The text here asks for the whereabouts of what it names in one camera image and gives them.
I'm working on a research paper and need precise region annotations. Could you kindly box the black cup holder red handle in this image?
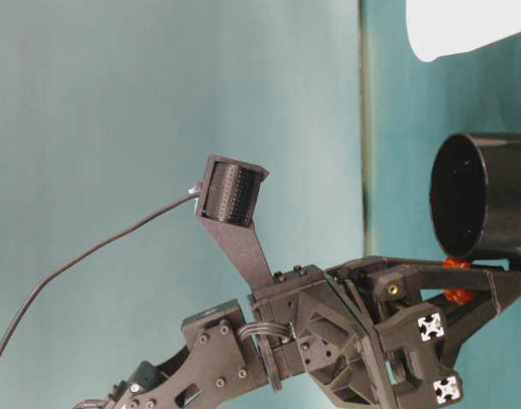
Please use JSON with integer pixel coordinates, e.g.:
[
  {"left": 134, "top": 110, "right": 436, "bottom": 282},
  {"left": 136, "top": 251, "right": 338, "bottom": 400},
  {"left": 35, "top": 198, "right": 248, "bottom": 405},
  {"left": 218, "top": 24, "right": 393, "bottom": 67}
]
[{"left": 428, "top": 131, "right": 521, "bottom": 304}]

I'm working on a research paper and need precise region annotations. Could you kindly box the blue-green table cloth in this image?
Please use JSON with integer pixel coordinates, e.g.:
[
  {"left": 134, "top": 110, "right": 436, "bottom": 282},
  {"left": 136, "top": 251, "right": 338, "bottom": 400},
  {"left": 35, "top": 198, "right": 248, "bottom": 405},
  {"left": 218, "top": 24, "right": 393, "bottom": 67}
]
[{"left": 362, "top": 0, "right": 521, "bottom": 409}]

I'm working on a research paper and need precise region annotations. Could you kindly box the black servo cable bundle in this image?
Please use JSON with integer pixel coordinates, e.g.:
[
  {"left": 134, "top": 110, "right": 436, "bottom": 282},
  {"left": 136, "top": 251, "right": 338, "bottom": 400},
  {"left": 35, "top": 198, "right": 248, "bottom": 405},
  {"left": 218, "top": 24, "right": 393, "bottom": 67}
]
[{"left": 237, "top": 323, "right": 296, "bottom": 344}]

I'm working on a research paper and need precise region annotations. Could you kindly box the thin black camera cable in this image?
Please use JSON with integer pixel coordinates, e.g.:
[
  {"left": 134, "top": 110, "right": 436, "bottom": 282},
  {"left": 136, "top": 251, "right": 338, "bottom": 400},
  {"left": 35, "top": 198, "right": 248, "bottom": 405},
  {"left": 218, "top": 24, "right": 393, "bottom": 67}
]
[{"left": 0, "top": 189, "right": 200, "bottom": 374}]

